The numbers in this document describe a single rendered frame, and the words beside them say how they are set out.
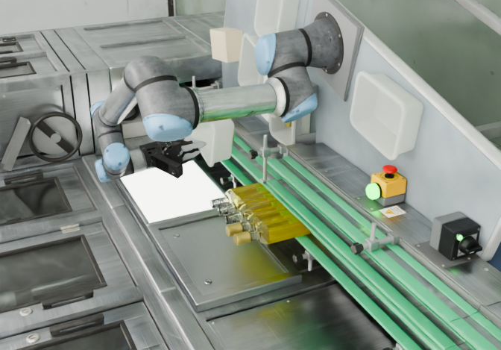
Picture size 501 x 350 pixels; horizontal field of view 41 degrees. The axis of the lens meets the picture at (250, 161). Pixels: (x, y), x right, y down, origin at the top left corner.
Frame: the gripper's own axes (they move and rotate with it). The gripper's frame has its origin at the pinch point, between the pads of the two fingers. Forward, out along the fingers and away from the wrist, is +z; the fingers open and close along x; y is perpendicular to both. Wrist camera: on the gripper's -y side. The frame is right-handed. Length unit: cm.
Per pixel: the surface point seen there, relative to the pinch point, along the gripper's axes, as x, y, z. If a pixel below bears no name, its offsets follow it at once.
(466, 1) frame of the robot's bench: -34, -5, 95
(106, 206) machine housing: 29.7, 17.4, -32.7
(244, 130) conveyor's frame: 15.0, 19.8, 23.5
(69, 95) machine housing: 12, 67, -32
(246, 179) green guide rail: 18.3, -2.2, 14.5
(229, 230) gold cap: 3.9, -35.7, -5.7
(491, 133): 4, -31, 96
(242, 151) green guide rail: 13.5, 7.0, 17.2
